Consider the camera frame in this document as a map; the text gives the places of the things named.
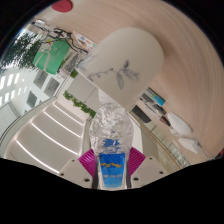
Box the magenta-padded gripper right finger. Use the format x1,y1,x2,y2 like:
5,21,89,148
125,147,166,188

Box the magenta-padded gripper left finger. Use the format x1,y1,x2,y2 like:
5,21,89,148
59,148,100,190

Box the clear blue-labelled water bottle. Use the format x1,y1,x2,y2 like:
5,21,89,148
89,96,134,190

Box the glass railing with handrail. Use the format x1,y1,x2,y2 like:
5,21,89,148
139,119,191,168

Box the ceiling light strips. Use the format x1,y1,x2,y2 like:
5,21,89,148
14,103,88,168

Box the white computer mouse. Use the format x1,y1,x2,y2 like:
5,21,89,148
166,111,194,136

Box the black chair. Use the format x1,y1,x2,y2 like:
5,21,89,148
131,104,151,124

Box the green tote bag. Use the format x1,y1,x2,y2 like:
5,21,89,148
32,39,71,76

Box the colourful sticker sheet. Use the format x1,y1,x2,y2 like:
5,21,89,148
71,30,98,51

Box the row of green plants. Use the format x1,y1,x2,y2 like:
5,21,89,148
3,29,43,73

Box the flat round red coaster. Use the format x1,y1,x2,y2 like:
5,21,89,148
51,0,73,14

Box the black cables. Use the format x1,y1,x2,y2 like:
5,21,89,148
31,19,79,51

